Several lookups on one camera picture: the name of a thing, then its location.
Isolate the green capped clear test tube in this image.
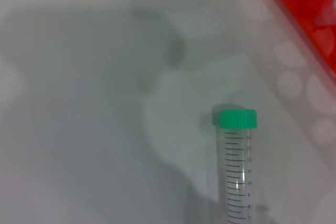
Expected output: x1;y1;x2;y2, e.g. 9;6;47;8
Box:
212;108;259;224

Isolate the orange test tube rack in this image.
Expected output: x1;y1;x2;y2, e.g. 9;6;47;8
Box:
262;0;336;77

